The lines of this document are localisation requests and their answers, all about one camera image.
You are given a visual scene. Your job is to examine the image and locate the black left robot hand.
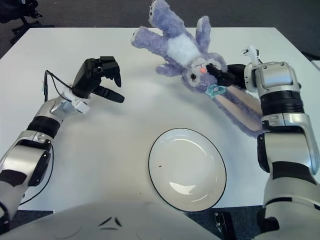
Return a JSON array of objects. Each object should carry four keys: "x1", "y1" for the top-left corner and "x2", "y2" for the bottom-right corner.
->
[{"x1": 72, "y1": 56, "x2": 125, "y2": 104}]

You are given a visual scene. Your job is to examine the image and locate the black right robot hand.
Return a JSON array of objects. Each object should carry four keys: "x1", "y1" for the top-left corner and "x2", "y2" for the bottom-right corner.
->
[{"x1": 207, "y1": 63, "x2": 248, "y2": 91}]

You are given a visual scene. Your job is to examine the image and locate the purple plush bunny doll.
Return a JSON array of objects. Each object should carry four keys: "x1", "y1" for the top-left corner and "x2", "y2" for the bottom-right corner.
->
[{"x1": 131, "y1": 0, "x2": 263, "y2": 138}]

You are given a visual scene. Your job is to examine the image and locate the white plate black rim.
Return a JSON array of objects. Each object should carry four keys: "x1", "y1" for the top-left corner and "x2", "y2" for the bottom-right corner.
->
[{"x1": 148, "y1": 127, "x2": 228, "y2": 213}]

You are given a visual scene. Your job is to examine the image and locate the white neighbouring table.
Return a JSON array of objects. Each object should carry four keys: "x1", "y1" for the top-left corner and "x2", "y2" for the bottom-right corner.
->
[{"x1": 309, "y1": 59, "x2": 320, "y2": 73}]

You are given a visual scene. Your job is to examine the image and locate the black office chair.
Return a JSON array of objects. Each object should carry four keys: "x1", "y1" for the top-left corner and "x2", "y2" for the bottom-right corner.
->
[{"x1": 0, "y1": 0, "x2": 55, "y2": 43}]

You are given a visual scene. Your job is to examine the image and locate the grey robot torso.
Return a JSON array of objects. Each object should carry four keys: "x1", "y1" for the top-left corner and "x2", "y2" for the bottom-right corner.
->
[{"x1": 0, "y1": 198, "x2": 226, "y2": 240}]

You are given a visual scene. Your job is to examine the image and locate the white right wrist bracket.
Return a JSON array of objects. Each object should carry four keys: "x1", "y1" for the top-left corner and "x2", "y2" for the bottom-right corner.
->
[{"x1": 241, "y1": 44, "x2": 263, "y2": 66}]

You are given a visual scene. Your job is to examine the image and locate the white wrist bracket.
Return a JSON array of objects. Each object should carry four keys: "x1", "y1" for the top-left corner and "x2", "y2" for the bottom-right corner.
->
[
  {"x1": 61, "y1": 87, "x2": 91, "y2": 115},
  {"x1": 241, "y1": 44, "x2": 263, "y2": 66}
]

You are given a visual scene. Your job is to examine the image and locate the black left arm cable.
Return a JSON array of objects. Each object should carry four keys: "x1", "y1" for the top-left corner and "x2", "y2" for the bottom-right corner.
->
[{"x1": 18, "y1": 69, "x2": 75, "y2": 206}]

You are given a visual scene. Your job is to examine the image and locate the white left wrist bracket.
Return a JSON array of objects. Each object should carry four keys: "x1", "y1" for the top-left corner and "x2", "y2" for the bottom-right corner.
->
[{"x1": 61, "y1": 87, "x2": 91, "y2": 115}]

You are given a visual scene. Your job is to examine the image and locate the black table bracket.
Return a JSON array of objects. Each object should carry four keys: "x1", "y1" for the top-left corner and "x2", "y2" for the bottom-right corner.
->
[{"x1": 214, "y1": 211, "x2": 237, "y2": 240}]

